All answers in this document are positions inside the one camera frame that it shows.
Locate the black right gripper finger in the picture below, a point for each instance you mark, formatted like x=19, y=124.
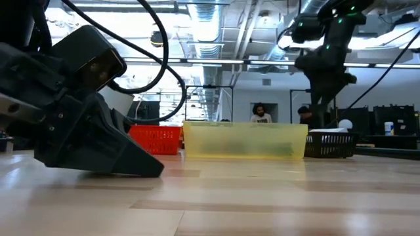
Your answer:
x=320, y=111

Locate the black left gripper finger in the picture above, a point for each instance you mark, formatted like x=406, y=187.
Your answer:
x=123, y=123
x=92, y=144

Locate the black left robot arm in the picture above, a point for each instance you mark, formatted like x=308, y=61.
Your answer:
x=19, y=23

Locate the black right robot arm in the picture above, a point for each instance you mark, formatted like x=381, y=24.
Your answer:
x=341, y=26

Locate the yellow translucent plastic bin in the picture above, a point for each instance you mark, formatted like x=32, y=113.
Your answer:
x=243, y=131

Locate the person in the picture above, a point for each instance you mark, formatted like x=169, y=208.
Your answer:
x=306, y=118
x=260, y=116

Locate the black monitor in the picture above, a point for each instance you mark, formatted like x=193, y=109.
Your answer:
x=147, y=109

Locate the white sphere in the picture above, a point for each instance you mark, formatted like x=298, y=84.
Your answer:
x=345, y=124

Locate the black slotted plastic basket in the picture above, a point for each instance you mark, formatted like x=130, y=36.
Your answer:
x=331, y=149

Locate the red slotted plastic basket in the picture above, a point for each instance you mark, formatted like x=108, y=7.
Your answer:
x=160, y=141

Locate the white plastic container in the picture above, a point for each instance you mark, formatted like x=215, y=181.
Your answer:
x=389, y=128

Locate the black stand frame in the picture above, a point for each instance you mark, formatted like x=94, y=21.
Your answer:
x=291, y=105
x=210, y=86

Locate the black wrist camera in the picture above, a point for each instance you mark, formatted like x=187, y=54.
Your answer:
x=92, y=59

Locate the black overhead camera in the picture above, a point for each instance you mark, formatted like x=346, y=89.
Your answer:
x=157, y=38

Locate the frame crossbar with light strips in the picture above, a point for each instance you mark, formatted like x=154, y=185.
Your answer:
x=229, y=61

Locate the silver ventilation duct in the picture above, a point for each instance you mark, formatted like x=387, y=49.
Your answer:
x=205, y=26

